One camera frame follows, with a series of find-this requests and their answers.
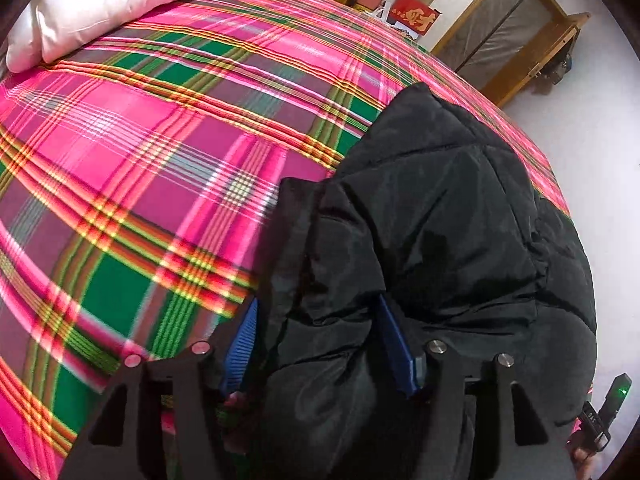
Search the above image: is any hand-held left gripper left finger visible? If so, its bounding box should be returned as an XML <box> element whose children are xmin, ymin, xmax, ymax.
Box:
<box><xmin>65</xmin><ymin>299</ymin><xmax>259</xmax><ymax>480</ymax></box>

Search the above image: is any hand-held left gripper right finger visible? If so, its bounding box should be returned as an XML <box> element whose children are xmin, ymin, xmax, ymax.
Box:
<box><xmin>376</xmin><ymin>294</ymin><xmax>581</xmax><ymax>480</ymax></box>

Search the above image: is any black puffer jacket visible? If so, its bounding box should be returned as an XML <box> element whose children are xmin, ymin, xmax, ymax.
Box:
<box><xmin>257</xmin><ymin>82</ymin><xmax>598</xmax><ymax>480</ymax></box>

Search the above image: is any pink green plaid bed sheet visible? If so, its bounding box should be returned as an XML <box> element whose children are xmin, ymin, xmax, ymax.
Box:
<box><xmin>0</xmin><ymin>0</ymin><xmax>572</xmax><ymax>480</ymax></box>

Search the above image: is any dark hanging object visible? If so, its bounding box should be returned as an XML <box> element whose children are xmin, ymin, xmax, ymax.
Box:
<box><xmin>532</xmin><ymin>40</ymin><xmax>573</xmax><ymax>95</ymax></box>

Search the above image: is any wooden framed wardrobe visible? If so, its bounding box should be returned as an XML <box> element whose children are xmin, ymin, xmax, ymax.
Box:
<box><xmin>430</xmin><ymin>0</ymin><xmax>591</xmax><ymax>108</ymax></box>

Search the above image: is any red gift box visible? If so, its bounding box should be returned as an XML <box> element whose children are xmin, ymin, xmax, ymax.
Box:
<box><xmin>390</xmin><ymin>0</ymin><xmax>442</xmax><ymax>37</ymax></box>

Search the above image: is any white pillow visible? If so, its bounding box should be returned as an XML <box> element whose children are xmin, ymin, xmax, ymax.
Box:
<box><xmin>7</xmin><ymin>0</ymin><xmax>317</xmax><ymax>73</ymax></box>

